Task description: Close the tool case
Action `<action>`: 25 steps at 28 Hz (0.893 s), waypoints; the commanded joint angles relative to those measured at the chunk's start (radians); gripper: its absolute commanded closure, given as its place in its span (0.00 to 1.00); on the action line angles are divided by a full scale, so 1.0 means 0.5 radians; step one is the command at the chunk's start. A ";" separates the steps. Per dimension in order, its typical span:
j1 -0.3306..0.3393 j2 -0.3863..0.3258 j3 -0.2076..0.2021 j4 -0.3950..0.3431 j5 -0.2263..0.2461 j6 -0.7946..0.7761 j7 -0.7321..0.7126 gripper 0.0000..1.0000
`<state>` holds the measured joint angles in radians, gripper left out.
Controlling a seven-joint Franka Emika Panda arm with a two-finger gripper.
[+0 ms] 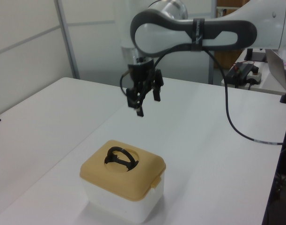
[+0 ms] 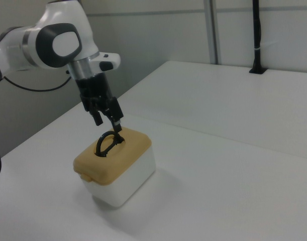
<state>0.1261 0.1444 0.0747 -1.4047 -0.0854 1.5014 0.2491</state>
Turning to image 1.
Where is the black lid handle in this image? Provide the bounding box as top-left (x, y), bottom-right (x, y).
top-left (104, 146), bottom-right (140, 173)

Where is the white plastic tool case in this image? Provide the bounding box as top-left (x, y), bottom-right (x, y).
top-left (81, 168), bottom-right (167, 224)

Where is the grey emergency stop box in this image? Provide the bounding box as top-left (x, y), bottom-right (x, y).
top-left (247, 66), bottom-right (263, 85)

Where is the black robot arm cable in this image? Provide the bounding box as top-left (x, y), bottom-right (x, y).
top-left (120, 46), bottom-right (285, 146)

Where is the tan plastic case lid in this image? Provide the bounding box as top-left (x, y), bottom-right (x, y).
top-left (79, 139), bottom-right (167, 203)

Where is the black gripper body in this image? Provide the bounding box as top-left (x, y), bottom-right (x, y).
top-left (127, 59), bottom-right (157, 90)

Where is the grey open laptop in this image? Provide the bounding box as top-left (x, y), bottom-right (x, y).
top-left (265, 49), bottom-right (286, 89)

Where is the black power supply box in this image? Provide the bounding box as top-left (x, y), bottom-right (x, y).
top-left (224, 62), bottom-right (254, 88)

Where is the black stand foot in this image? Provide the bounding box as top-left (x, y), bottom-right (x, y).
top-left (244, 48), bottom-right (267, 63)

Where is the grey partition post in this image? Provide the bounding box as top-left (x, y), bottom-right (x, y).
top-left (55, 0), bottom-right (81, 80)
top-left (207, 0), bottom-right (218, 85)

